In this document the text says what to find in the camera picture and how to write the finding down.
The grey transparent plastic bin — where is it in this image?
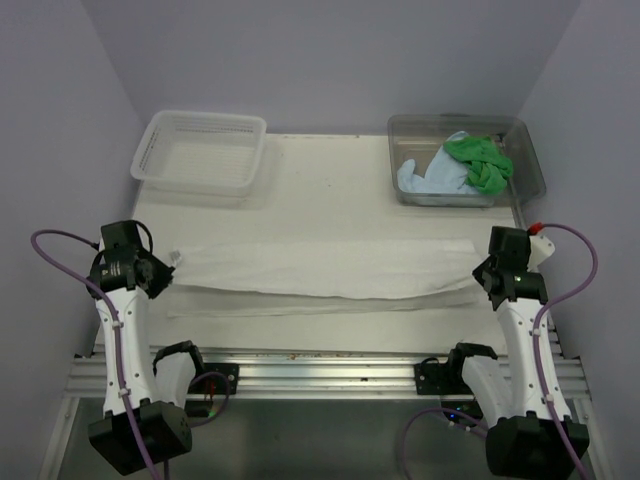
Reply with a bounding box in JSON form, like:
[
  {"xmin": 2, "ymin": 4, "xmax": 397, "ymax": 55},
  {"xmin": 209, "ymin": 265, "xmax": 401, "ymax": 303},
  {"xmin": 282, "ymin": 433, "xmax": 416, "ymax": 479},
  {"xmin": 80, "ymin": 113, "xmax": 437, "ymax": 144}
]
[{"xmin": 387, "ymin": 114, "xmax": 546, "ymax": 208}]

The light blue towel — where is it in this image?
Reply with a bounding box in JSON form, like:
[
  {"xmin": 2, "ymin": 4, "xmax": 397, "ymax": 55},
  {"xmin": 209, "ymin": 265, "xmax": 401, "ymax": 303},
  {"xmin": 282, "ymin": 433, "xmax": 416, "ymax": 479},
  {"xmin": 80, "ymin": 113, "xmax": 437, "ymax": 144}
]
[{"xmin": 395, "ymin": 146, "xmax": 480, "ymax": 196}]

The aluminium mounting rail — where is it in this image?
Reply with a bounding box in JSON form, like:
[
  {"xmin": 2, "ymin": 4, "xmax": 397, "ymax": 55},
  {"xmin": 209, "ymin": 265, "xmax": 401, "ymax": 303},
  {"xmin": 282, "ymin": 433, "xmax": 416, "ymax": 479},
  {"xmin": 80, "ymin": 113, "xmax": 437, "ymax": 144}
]
[{"xmin": 63, "ymin": 333, "xmax": 591, "ymax": 400}]

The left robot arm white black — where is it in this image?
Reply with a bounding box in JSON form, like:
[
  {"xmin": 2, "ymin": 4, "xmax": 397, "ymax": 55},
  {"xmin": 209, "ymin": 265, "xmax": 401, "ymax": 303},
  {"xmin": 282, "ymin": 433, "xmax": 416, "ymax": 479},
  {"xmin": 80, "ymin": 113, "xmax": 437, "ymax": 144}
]
[{"xmin": 89, "ymin": 247, "xmax": 208, "ymax": 476}]

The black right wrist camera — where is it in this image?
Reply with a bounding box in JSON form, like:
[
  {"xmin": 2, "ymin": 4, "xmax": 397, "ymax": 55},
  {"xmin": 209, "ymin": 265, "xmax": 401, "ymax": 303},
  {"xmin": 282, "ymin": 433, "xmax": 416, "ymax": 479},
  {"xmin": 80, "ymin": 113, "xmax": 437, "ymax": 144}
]
[{"xmin": 488, "ymin": 226, "xmax": 531, "ymax": 271}]

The white plastic basket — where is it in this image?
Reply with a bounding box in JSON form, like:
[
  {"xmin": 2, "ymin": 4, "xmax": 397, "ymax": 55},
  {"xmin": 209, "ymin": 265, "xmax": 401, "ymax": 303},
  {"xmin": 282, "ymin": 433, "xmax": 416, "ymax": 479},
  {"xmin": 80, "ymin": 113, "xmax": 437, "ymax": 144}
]
[{"xmin": 130, "ymin": 110, "xmax": 267, "ymax": 197}]

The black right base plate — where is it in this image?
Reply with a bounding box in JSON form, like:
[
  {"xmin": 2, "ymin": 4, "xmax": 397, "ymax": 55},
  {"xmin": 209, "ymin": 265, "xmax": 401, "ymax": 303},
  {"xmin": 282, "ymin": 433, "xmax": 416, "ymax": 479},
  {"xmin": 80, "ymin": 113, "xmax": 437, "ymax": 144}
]
[{"xmin": 413, "ymin": 357, "xmax": 472, "ymax": 396}]

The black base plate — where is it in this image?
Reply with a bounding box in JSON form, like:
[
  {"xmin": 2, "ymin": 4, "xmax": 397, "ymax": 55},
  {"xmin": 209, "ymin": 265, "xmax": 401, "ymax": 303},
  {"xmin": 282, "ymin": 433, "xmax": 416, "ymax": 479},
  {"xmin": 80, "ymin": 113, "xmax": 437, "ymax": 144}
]
[
  {"xmin": 413, "ymin": 357, "xmax": 472, "ymax": 396},
  {"xmin": 188, "ymin": 363, "xmax": 240, "ymax": 396}
]

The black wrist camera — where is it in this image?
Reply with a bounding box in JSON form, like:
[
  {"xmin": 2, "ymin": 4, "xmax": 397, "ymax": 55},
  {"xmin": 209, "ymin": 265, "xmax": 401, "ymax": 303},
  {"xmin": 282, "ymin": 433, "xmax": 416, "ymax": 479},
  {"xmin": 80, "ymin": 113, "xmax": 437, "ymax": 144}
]
[
  {"xmin": 488, "ymin": 226, "xmax": 531, "ymax": 271},
  {"xmin": 97, "ymin": 220, "xmax": 154, "ymax": 276}
]

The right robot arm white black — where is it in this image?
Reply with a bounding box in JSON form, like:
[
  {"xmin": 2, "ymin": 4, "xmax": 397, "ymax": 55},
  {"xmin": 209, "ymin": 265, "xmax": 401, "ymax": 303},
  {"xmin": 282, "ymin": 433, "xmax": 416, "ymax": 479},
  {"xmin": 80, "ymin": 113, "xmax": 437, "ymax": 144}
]
[{"xmin": 445, "ymin": 255, "xmax": 589, "ymax": 479}]

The green towel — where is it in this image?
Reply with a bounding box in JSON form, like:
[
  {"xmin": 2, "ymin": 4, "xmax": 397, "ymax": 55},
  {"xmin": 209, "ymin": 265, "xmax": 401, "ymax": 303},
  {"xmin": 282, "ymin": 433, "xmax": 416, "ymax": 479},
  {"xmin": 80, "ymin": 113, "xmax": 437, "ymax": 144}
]
[{"xmin": 443, "ymin": 135, "xmax": 514, "ymax": 196}]

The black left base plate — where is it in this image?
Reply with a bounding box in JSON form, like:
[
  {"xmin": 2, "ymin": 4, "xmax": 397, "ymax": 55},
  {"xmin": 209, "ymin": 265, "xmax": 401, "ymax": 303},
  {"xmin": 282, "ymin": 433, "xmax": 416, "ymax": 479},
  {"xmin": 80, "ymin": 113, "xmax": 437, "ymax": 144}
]
[{"xmin": 188, "ymin": 363, "xmax": 240, "ymax": 396}]

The white towel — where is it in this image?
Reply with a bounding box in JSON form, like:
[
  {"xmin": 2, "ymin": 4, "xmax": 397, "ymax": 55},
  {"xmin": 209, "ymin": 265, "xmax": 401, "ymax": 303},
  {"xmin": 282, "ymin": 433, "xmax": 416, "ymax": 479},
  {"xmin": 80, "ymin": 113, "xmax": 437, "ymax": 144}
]
[{"xmin": 167, "ymin": 239, "xmax": 480, "ymax": 319}]

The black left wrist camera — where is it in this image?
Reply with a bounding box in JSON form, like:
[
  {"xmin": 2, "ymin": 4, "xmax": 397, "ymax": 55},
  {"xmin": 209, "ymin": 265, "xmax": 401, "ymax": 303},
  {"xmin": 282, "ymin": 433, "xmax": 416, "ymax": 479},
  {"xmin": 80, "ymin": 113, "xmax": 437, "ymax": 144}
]
[{"xmin": 97, "ymin": 220, "xmax": 154, "ymax": 276}]

